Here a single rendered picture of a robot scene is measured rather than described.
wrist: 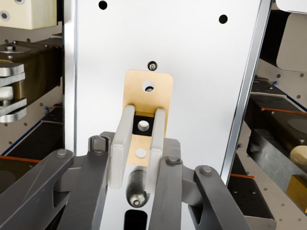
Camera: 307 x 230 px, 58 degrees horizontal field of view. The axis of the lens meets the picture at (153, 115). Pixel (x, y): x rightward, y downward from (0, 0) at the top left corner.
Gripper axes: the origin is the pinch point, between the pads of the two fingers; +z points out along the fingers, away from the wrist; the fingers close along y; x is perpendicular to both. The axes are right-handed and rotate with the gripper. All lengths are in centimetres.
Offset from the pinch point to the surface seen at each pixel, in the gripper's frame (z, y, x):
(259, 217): 15.6, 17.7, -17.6
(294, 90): 45, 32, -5
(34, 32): 45, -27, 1
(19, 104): 8.9, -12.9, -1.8
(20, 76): 9.3, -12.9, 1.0
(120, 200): 14.6, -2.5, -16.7
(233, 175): 26.3, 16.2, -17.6
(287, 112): 21.3, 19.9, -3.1
